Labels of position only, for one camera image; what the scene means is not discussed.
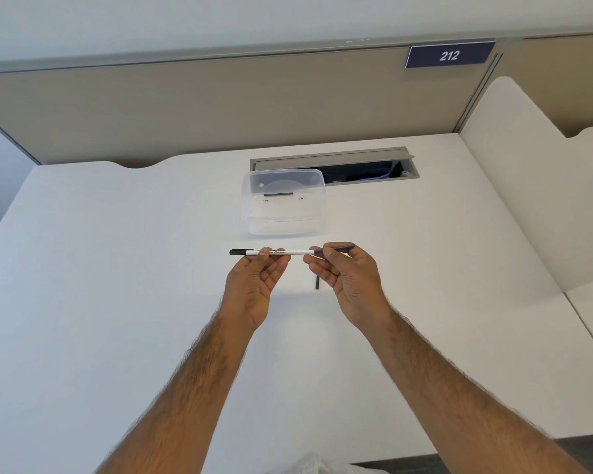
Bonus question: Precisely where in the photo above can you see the person's left hand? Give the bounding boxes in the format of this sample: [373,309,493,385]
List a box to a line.
[221,248,292,333]

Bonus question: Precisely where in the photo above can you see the person's right hand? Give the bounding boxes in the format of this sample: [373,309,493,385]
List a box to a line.
[303,243,392,333]

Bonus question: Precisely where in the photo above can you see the white pen with black cap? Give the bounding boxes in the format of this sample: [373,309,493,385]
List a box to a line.
[229,245,356,257]

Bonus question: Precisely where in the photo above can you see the person's right forearm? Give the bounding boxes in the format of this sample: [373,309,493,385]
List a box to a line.
[362,310,590,474]

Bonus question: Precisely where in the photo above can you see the person's left forearm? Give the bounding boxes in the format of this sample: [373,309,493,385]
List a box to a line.
[95,310,258,474]

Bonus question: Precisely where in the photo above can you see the clear plastic container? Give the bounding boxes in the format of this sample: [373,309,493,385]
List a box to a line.
[240,168,327,237]

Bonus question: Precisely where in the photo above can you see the beige partition panel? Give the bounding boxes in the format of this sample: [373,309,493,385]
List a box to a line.
[494,33,593,139]
[0,43,505,168]

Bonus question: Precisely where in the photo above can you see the white crumpled plastic bag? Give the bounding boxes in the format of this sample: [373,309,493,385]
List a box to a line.
[276,451,392,474]

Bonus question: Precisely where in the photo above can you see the white desk divider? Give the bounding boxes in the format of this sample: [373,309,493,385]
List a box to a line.
[459,76,593,294]

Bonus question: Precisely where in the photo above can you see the blue number sign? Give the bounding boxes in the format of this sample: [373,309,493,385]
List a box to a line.
[404,40,498,70]

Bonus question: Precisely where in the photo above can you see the blue cable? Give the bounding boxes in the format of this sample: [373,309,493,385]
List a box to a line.
[353,163,401,182]

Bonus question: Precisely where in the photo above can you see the grey desk cable hatch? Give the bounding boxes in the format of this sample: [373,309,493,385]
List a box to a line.
[249,146,420,187]

